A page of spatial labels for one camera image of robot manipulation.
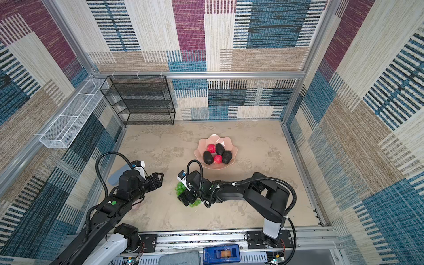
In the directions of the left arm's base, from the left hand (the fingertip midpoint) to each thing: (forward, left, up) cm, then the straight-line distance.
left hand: (158, 173), depth 80 cm
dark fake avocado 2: (+15, -23, -9) cm, 29 cm away
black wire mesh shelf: (+52, +21, +3) cm, 56 cm away
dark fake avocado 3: (+14, -34, -7) cm, 37 cm away
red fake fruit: (+21, -25, -8) cm, 33 cm away
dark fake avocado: (+20, -30, -9) cm, 38 cm away
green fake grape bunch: (-4, -9, -10) cm, 14 cm away
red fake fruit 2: (+13, -29, -9) cm, 33 cm away
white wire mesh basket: (+9, +38, +19) cm, 44 cm away
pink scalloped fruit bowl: (+28, -28, -9) cm, 41 cm away
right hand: (-5, -13, -12) cm, 18 cm away
